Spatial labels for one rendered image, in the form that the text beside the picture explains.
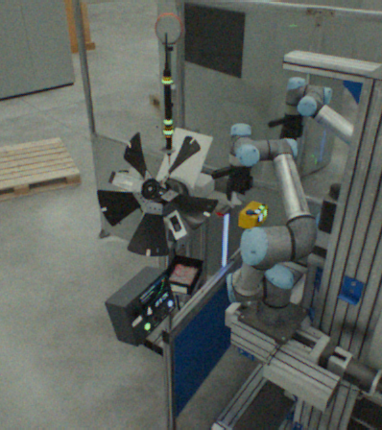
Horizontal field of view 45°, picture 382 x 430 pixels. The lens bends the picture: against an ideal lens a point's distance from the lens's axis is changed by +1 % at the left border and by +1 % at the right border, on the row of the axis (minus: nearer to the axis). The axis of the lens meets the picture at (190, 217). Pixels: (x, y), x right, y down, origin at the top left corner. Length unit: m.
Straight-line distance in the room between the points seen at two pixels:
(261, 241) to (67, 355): 2.12
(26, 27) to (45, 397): 5.84
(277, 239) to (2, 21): 6.63
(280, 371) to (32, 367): 1.84
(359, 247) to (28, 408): 2.14
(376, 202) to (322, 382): 0.72
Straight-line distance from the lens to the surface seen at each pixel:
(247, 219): 2.55
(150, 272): 1.89
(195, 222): 2.34
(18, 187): 5.02
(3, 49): 7.72
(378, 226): 1.75
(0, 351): 3.46
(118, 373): 3.14
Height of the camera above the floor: 2.46
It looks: 33 degrees down
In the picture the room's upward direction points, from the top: straight up
